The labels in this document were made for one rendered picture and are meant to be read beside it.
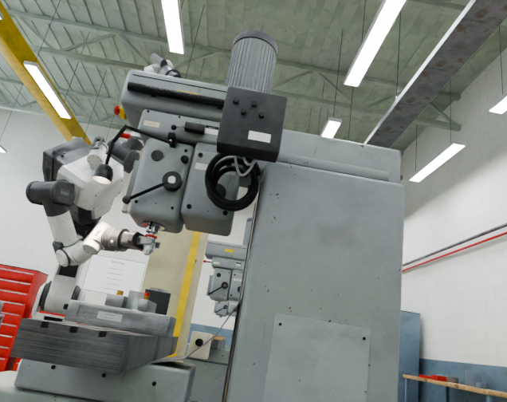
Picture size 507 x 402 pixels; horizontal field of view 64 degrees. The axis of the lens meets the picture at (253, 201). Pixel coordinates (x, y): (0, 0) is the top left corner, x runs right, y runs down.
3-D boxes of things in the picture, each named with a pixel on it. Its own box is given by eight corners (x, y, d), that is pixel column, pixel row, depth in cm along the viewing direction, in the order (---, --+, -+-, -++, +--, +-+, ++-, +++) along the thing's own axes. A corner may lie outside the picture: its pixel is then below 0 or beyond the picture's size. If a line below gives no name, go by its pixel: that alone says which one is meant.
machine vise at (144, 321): (63, 320, 136) (72, 287, 140) (79, 321, 150) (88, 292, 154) (166, 337, 136) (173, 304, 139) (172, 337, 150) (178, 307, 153)
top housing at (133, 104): (116, 100, 154) (127, 65, 159) (131, 133, 179) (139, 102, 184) (239, 123, 155) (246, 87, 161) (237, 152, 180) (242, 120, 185)
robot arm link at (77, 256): (84, 258, 162) (69, 273, 175) (106, 247, 169) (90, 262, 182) (69, 236, 162) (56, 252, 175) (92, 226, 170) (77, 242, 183)
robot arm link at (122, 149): (127, 139, 211) (111, 159, 207) (122, 130, 203) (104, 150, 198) (145, 150, 208) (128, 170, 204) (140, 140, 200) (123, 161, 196)
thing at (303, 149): (191, 158, 151) (202, 112, 158) (194, 180, 172) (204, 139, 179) (401, 195, 153) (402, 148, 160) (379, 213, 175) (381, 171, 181)
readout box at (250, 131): (215, 140, 124) (228, 83, 131) (216, 153, 133) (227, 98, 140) (280, 151, 125) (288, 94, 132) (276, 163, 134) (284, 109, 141)
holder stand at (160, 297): (135, 330, 183) (146, 285, 189) (137, 329, 203) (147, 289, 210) (162, 334, 184) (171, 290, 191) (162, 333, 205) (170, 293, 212)
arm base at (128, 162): (101, 164, 205) (96, 149, 196) (119, 149, 212) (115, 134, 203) (124, 179, 202) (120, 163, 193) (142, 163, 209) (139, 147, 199)
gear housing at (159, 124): (135, 129, 152) (143, 106, 155) (147, 156, 175) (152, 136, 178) (224, 145, 153) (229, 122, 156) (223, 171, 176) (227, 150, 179)
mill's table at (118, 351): (7, 356, 85) (21, 317, 88) (128, 345, 203) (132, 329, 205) (117, 374, 86) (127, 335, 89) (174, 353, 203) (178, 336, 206)
